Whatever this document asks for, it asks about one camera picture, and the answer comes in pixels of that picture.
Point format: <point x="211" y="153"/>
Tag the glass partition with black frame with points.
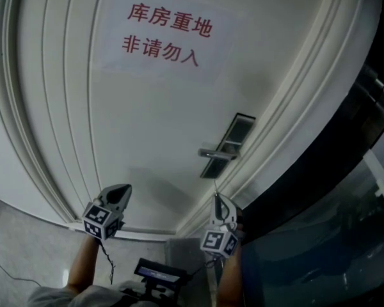
<point x="323" y="251"/>

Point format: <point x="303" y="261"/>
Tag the white paper sign red print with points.
<point x="214" y="56"/>

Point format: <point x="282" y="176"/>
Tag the white tape strip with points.
<point x="377" y="168"/>

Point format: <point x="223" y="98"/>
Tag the person's right forearm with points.
<point x="228" y="283"/>

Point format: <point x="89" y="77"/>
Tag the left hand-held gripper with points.
<point x="99" y="221"/>

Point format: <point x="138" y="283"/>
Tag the person's grey shirt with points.
<point x="51" y="297"/>

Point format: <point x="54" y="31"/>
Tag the black chest-mounted device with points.
<point x="156" y="270"/>

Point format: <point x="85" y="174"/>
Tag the dark door lock plate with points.
<point x="241" y="126"/>

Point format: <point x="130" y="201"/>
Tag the person's left forearm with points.
<point x="81" y="264"/>

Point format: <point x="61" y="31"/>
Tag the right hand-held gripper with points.
<point x="217" y="241"/>

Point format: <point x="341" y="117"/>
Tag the white door with paper sign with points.
<point x="153" y="123"/>

